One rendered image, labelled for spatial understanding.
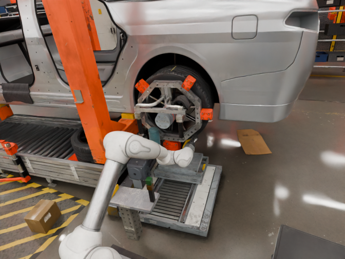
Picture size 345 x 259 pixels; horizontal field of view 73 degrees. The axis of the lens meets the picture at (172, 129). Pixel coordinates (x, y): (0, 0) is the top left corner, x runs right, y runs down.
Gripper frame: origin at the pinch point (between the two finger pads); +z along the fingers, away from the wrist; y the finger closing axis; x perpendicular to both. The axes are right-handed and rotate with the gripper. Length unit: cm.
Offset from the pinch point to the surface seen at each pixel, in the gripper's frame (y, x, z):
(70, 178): -120, 57, -34
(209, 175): -34, -46, 13
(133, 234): -65, -13, -69
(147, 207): -26, 0, -70
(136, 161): -54, 21, -18
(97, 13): -199, 320, 421
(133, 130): -49, 42, 4
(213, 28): 69, 49, 10
